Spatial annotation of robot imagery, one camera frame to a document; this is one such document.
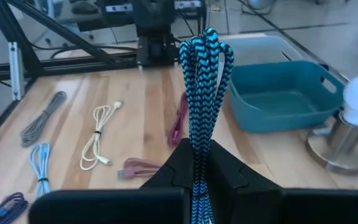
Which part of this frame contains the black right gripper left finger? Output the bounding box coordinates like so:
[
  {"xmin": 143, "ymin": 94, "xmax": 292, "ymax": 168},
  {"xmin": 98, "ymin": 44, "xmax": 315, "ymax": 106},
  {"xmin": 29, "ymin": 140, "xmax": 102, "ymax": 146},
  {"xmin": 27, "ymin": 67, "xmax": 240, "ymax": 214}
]
[{"xmin": 28, "ymin": 138, "xmax": 195, "ymax": 224}]

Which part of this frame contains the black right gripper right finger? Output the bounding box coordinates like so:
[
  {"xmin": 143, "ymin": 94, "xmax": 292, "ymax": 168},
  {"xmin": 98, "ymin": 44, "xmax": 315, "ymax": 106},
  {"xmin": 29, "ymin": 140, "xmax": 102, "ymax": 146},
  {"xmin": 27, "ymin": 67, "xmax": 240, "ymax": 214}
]
[{"xmin": 211, "ymin": 139, "xmax": 358, "ymax": 224}]

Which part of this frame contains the pink USB cable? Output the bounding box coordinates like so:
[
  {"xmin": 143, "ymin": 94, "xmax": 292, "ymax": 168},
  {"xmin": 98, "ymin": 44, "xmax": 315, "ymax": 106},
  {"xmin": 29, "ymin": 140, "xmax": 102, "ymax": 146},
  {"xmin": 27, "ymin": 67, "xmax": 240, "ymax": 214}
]
[{"xmin": 117, "ymin": 157, "xmax": 163, "ymax": 180}]

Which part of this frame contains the cream USB cable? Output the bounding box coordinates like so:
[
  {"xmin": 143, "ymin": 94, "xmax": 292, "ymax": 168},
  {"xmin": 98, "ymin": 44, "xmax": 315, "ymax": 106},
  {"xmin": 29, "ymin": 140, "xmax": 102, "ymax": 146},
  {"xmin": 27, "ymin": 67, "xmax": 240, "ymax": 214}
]
[{"xmin": 79, "ymin": 101, "xmax": 123, "ymax": 171}]

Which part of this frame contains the light blue USB cable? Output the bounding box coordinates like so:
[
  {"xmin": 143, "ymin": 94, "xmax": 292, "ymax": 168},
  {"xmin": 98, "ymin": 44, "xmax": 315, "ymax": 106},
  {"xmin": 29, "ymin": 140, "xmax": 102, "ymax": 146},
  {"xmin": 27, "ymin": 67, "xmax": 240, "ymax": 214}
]
[{"xmin": 29, "ymin": 142, "xmax": 52, "ymax": 200}]

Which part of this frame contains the maroon USB cable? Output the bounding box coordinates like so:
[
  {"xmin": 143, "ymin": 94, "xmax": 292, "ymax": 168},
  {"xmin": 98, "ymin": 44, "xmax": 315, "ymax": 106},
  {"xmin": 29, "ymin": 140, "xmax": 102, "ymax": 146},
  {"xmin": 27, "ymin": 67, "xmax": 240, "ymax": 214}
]
[{"xmin": 167, "ymin": 91, "xmax": 188, "ymax": 147}]

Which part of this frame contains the dark purple braided USB cable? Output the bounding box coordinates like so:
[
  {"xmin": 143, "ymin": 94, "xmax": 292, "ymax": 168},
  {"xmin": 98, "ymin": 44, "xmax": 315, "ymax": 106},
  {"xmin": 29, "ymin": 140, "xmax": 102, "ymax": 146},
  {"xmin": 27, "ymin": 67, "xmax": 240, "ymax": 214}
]
[{"xmin": 0, "ymin": 192, "xmax": 29, "ymax": 224}]

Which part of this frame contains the grey USB cable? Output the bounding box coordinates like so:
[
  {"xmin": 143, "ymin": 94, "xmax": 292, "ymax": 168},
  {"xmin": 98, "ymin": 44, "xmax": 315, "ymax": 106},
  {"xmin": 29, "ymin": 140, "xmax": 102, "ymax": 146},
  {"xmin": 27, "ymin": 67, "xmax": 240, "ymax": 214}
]
[{"xmin": 20, "ymin": 91, "xmax": 67, "ymax": 147}]

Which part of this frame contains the teal black braided USB cable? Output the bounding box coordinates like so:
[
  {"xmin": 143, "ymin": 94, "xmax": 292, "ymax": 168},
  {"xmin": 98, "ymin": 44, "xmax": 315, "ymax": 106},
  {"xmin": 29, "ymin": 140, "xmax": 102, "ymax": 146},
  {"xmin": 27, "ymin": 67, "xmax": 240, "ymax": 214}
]
[{"xmin": 178, "ymin": 27, "xmax": 234, "ymax": 224}]

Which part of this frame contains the metal table lamp white bulb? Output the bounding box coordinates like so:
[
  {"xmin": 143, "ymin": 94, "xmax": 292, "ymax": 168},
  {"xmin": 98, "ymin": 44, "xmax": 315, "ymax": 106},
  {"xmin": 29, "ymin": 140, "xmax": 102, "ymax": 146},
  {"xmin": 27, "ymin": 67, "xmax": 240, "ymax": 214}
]
[{"xmin": 305, "ymin": 72, "xmax": 358, "ymax": 175}]

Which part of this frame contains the teal plastic bin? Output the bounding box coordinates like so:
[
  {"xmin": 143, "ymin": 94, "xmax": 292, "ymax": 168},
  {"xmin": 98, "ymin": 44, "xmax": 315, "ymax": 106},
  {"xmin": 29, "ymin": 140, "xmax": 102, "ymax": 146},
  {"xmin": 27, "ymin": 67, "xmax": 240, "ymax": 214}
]
[{"xmin": 227, "ymin": 60, "xmax": 345, "ymax": 134}]

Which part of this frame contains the white plastic bin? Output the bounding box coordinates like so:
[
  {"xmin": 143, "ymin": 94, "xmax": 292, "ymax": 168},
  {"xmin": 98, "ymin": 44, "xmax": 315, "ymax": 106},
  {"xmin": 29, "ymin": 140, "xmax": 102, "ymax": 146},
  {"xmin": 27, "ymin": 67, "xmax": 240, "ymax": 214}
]
[{"xmin": 221, "ymin": 35, "xmax": 304, "ymax": 68}]

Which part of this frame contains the black aluminium table frame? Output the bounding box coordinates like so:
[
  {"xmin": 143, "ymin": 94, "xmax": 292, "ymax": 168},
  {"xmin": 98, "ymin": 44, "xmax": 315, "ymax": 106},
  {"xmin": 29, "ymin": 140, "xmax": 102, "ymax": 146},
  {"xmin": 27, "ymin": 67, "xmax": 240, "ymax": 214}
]
[{"xmin": 0, "ymin": 0, "xmax": 180, "ymax": 150}]

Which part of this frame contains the black floor cable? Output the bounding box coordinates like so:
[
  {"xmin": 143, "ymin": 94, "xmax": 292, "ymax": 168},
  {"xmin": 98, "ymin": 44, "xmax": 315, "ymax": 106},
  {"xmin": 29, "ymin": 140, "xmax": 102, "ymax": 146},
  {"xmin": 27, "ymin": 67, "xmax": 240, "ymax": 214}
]
[{"xmin": 50, "ymin": 45, "xmax": 138, "ymax": 60}]

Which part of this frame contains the silver aluminium bracket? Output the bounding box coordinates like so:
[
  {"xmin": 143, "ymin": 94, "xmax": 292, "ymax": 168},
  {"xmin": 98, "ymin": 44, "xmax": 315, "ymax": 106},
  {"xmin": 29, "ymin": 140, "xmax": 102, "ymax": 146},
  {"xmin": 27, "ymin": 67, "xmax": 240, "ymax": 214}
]
[{"xmin": 7, "ymin": 42, "xmax": 24, "ymax": 101}]

